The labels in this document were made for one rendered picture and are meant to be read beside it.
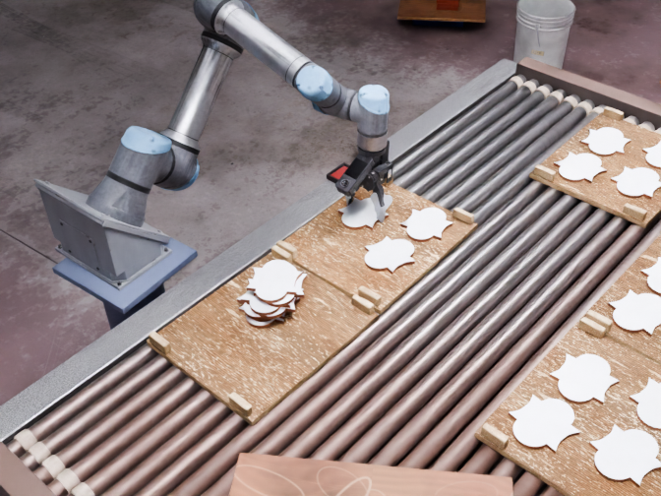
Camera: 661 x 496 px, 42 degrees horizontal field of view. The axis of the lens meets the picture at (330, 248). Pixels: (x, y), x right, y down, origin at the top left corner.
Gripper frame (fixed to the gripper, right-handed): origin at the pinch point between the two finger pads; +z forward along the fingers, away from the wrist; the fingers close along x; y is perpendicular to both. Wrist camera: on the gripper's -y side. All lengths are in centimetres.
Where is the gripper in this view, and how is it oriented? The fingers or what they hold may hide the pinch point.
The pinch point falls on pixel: (363, 213)
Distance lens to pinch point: 228.0
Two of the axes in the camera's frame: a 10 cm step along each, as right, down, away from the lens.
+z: -0.1, 7.8, 6.2
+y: 6.5, -4.6, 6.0
